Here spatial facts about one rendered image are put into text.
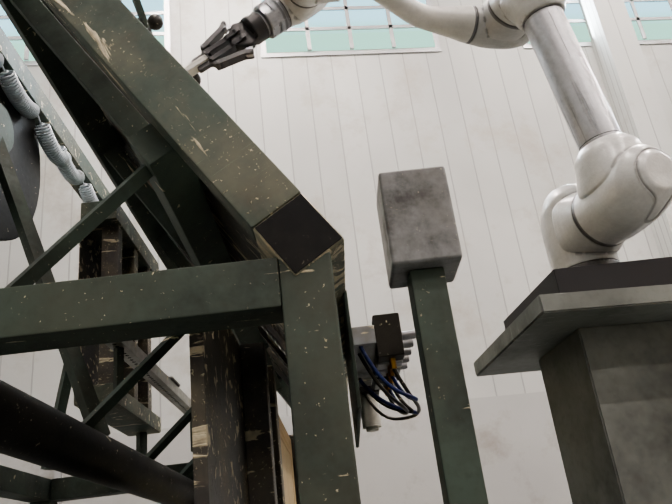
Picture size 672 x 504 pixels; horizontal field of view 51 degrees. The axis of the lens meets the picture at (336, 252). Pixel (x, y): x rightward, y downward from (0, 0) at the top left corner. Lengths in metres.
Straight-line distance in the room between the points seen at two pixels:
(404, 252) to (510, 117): 5.39
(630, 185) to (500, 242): 4.30
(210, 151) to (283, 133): 4.78
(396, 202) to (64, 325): 0.59
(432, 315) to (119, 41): 0.81
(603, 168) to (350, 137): 4.58
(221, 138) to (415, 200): 0.37
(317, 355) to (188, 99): 0.55
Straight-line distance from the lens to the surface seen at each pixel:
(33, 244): 2.50
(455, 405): 1.15
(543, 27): 1.85
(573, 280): 1.56
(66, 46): 1.71
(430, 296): 1.20
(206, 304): 1.18
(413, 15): 1.92
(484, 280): 5.69
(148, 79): 1.43
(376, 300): 5.44
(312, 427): 1.11
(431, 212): 1.23
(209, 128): 1.33
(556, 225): 1.78
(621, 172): 1.61
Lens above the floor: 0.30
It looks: 24 degrees up
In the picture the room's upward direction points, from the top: 7 degrees counter-clockwise
